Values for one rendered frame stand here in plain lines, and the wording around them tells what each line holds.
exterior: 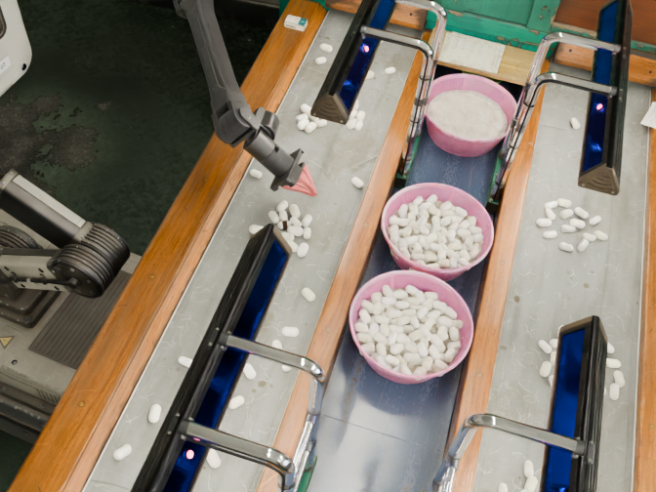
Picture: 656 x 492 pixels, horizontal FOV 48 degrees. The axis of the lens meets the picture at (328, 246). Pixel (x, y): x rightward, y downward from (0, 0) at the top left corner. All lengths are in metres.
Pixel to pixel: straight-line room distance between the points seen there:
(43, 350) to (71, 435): 0.48
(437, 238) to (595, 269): 0.37
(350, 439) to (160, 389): 0.40
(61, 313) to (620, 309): 1.34
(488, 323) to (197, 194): 0.73
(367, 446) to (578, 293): 0.61
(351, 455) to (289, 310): 0.33
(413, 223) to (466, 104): 0.48
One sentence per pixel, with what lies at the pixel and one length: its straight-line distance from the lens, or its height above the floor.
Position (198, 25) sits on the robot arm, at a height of 1.06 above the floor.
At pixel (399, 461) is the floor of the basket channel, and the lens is 1.56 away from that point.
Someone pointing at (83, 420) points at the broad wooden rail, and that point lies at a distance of 1.51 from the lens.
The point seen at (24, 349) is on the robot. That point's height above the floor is 0.47.
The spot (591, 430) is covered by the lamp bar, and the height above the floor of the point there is 1.10.
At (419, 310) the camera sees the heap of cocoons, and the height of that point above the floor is 0.74.
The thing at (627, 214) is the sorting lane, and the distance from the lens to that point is 2.00.
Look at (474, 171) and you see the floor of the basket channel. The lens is 2.04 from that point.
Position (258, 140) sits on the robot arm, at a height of 0.95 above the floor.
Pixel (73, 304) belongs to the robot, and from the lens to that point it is 2.00.
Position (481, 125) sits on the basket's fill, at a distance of 2.09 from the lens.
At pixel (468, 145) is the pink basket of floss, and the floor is 0.73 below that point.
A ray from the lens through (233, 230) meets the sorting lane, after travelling 1.75.
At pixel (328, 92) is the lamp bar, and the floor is 1.11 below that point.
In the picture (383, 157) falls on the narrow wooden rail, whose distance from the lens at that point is 1.89.
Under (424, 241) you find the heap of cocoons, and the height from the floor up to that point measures 0.74.
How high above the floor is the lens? 2.11
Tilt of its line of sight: 53 degrees down
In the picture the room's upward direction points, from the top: 7 degrees clockwise
